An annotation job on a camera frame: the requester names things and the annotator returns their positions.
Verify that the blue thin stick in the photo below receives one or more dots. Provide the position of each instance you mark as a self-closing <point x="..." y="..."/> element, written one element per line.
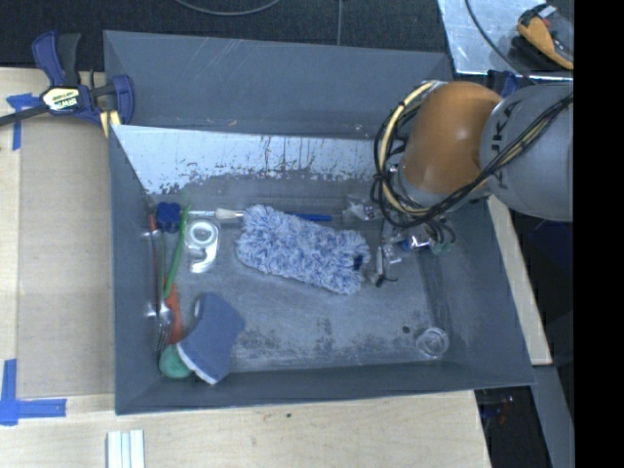
<point x="309" y="217"/>

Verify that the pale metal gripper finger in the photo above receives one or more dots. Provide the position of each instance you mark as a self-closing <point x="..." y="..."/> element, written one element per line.
<point x="393" y="256"/>
<point x="379" y="267"/>

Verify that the pale wood flat board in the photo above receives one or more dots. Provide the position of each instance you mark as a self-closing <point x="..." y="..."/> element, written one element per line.
<point x="63" y="261"/>

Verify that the clear crumpled plastic piece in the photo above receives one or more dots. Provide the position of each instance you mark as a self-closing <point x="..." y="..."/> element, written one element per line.
<point x="362" y="209"/>

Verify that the small dark blue block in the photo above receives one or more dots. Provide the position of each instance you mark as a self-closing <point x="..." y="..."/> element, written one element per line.
<point x="168" y="216"/>

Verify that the blue and white fluffy duster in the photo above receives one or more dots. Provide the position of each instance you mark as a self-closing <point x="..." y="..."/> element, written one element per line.
<point x="302" y="249"/>

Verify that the white tipped brush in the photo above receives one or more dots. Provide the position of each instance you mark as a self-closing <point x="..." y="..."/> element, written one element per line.
<point x="228" y="214"/>

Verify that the clear glass cup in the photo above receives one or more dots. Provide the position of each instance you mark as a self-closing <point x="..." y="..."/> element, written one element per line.
<point x="432" y="342"/>

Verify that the clear plastic tape dispenser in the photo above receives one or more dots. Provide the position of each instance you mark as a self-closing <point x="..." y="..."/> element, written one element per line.
<point x="202" y="242"/>

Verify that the blue sponge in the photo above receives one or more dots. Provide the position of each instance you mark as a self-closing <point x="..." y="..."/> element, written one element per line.
<point x="212" y="334"/>

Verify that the green round ball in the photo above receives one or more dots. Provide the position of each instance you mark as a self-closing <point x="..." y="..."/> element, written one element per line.
<point x="170" y="362"/>

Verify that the grey metal bin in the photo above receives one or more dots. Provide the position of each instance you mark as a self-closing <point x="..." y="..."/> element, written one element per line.
<point x="312" y="320"/>

